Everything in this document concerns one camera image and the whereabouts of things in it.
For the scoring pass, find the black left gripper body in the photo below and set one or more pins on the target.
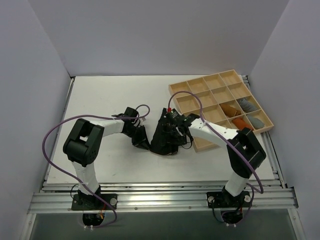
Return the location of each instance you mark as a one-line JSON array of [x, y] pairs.
[[139, 136]]

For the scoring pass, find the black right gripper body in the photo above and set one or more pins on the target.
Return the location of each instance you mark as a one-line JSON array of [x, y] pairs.
[[164, 135]]

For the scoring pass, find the black pinstriped underwear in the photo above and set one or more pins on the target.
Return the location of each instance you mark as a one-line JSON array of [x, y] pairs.
[[159, 144]]

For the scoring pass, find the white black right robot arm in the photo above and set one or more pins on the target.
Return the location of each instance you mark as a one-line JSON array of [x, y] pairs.
[[243, 148]]

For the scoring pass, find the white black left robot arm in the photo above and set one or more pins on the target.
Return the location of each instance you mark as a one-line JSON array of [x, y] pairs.
[[84, 140]]

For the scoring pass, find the wooden compartment tray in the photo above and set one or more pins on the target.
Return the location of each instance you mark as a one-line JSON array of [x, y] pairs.
[[224, 99]]

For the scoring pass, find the brown rolled cloth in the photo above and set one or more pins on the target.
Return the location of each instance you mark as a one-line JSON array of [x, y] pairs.
[[230, 111]]

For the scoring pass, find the orange rolled cloth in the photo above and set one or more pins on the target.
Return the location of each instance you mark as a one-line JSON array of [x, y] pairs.
[[241, 124]]

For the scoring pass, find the grey striped rolled cloth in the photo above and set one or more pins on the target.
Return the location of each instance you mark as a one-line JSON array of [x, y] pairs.
[[246, 105]]

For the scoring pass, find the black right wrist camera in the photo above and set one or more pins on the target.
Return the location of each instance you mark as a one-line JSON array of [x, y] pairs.
[[173, 116]]

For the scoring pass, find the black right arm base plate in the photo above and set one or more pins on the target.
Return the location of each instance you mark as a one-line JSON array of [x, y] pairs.
[[220, 200]]

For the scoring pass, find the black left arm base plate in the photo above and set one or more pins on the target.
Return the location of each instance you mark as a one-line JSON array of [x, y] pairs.
[[90, 203]]

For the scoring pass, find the aluminium rail frame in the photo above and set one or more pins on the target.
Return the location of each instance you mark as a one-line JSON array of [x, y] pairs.
[[166, 198]]

